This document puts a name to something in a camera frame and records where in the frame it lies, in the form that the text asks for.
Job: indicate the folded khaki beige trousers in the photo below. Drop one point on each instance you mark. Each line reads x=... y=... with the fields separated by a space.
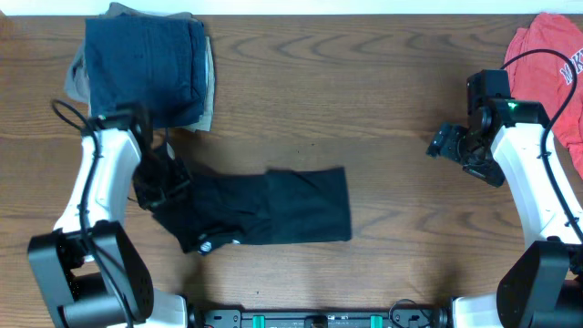
x=77 y=82

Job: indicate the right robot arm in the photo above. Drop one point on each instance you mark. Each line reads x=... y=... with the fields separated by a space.
x=505 y=142

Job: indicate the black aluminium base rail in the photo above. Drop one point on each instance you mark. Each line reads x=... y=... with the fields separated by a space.
x=400 y=316

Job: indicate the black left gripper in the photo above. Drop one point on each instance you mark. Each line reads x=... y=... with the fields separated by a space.
x=160 y=183

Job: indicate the folded navy blue trousers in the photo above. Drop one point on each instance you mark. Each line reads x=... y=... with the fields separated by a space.
x=156 y=62

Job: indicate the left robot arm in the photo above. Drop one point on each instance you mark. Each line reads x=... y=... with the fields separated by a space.
x=87 y=269

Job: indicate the red printed t-shirt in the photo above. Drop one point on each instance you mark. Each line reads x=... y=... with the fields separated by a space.
x=547 y=78

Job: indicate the black t-shirt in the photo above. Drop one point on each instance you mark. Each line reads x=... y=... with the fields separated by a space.
x=276 y=207

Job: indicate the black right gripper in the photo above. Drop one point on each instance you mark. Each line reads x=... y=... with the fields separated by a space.
x=445 y=142

